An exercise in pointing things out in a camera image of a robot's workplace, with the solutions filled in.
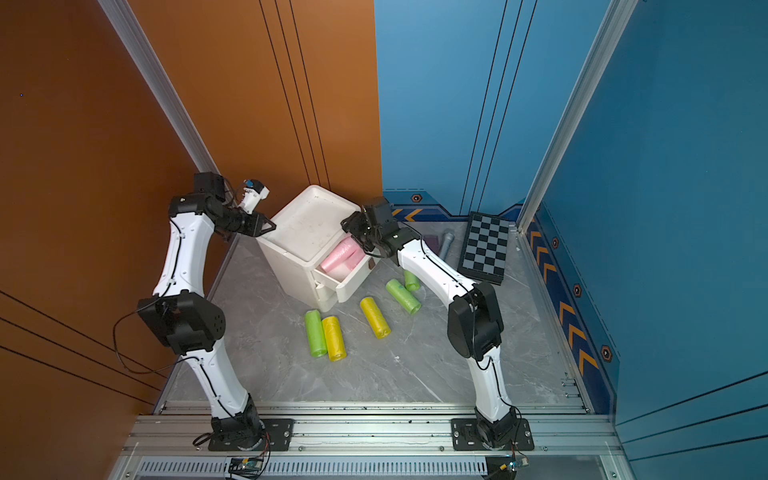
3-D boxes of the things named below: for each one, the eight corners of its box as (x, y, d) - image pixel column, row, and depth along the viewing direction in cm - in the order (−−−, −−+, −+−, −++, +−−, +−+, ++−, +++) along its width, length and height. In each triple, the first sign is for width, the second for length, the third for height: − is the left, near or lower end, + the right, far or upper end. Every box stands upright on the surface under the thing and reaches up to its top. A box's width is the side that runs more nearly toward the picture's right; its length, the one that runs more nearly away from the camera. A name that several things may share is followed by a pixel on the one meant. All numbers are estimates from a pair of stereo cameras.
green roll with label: (412, 316, 96) (413, 312, 94) (385, 287, 103) (384, 283, 101) (422, 308, 98) (422, 304, 96) (394, 280, 105) (394, 276, 103)
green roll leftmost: (313, 358, 87) (310, 354, 85) (306, 317, 96) (303, 312, 94) (328, 353, 88) (326, 349, 86) (320, 313, 97) (318, 308, 94)
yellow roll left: (329, 363, 87) (328, 359, 84) (323, 323, 95) (321, 318, 92) (348, 357, 88) (347, 354, 85) (340, 318, 96) (339, 314, 93)
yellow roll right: (377, 341, 91) (377, 336, 88) (358, 306, 99) (357, 301, 96) (392, 333, 93) (391, 328, 90) (371, 299, 100) (371, 294, 98)
